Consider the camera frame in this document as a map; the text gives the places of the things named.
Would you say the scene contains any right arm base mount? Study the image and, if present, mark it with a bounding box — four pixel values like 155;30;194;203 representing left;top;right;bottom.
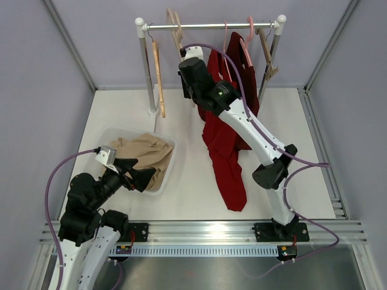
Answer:
252;221;310;242

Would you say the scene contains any beige wooden hanger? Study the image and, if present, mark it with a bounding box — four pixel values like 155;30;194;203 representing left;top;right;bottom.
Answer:
166;8;183;54

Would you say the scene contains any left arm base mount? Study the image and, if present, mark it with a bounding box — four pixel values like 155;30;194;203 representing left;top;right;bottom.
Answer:
118;222;149;243

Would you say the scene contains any white slotted cable duct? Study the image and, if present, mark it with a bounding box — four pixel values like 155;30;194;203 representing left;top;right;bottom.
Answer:
108;245;279;257

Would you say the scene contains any thin pink wire hanger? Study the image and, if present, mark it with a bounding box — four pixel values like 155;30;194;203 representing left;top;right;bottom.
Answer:
218;21;233;83

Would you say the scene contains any wooden clip hanger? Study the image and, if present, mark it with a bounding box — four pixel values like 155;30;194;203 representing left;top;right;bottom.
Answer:
255;28;280;81

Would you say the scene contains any beige t shirt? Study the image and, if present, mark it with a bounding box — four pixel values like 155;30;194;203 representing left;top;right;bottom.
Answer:
110;133;174;192

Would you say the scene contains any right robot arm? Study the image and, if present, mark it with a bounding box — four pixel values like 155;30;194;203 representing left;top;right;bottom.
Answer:
178;57;299;241

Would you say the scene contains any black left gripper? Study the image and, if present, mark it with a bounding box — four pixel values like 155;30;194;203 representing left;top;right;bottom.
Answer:
89;158;155;210

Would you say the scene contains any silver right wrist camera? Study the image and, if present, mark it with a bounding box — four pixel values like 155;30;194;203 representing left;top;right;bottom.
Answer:
180;46;204;66

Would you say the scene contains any thick pink plastic hanger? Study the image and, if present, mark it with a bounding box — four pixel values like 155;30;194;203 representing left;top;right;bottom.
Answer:
239;16;255;67

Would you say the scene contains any bright red t shirt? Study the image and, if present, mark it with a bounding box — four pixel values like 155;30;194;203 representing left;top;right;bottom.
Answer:
198;48;248;212

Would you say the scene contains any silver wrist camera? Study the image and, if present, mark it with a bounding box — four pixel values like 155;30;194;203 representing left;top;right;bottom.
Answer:
180;46;204;66
95;146;119;173

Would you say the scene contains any metal clothes rack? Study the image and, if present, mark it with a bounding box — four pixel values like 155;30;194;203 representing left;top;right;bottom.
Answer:
135;9;287;118

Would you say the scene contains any dark maroon t shirt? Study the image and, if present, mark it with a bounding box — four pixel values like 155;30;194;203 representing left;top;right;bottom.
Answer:
226;31;261;152

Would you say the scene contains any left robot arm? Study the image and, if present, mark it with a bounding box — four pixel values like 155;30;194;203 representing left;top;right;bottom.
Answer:
50;159;156;289

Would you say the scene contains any light wood hanger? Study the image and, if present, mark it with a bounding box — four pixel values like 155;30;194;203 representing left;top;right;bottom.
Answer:
148;33;166;118

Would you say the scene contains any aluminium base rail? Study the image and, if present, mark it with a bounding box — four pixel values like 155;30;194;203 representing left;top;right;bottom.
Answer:
39;219;367;245

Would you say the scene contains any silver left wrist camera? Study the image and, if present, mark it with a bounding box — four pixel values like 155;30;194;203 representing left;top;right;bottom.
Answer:
95;146;119;173

